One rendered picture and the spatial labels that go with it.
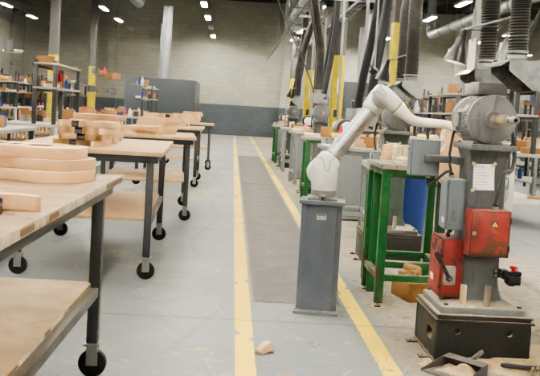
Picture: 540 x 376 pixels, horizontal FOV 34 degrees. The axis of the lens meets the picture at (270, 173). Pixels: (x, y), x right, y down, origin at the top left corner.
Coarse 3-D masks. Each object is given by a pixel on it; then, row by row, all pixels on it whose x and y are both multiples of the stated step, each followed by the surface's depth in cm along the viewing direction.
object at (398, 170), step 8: (368, 160) 611; (376, 160) 604; (384, 160) 611; (376, 168) 586; (384, 168) 556; (392, 168) 556; (400, 168) 557; (400, 176) 558; (408, 176) 559; (416, 176) 559; (424, 176) 559; (368, 264) 598; (384, 280) 563; (392, 280) 563; (400, 280) 563; (408, 280) 564; (416, 280) 564; (424, 280) 564
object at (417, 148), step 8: (416, 144) 476; (424, 144) 476; (432, 144) 477; (440, 144) 477; (408, 152) 484; (416, 152) 477; (424, 152) 477; (432, 152) 477; (408, 160) 483; (416, 160) 477; (408, 168) 482; (416, 168) 477; (424, 168) 477; (432, 168) 478; (432, 176) 478; (440, 176) 472; (448, 176) 466; (432, 184) 479
